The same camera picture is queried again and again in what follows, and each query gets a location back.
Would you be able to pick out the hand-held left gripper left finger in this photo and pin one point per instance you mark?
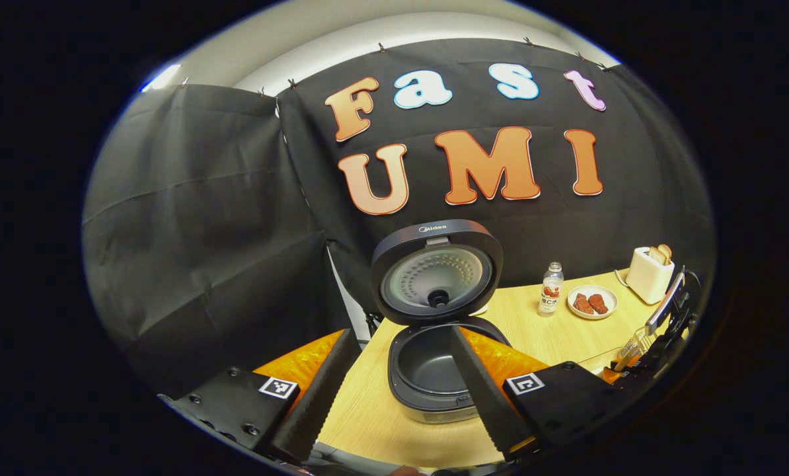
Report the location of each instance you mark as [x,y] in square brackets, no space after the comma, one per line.
[322,396]

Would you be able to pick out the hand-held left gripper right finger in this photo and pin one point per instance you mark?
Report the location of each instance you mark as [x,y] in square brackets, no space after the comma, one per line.
[484,396]

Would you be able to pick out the dark grey rice cooker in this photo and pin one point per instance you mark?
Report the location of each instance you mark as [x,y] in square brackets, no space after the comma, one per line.
[434,277]

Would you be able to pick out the white toaster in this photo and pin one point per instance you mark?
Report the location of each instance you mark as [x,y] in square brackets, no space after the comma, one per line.
[645,281]

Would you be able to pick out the toast slices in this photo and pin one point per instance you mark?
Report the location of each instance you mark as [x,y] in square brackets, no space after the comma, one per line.
[660,254]

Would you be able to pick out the white round plate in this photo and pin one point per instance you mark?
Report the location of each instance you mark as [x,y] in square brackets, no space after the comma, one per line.
[609,312]

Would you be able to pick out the red meat piece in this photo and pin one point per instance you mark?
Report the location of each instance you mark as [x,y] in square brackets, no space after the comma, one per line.
[599,303]
[583,304]

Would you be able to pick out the clear plastic drink bottle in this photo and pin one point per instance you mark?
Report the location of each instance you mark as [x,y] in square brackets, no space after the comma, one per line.
[550,294]

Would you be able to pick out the black backdrop cloth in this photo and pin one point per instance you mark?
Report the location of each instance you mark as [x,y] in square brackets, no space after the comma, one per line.
[203,231]

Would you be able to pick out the ceiling light panel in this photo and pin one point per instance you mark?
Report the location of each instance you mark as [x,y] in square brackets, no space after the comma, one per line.
[162,78]

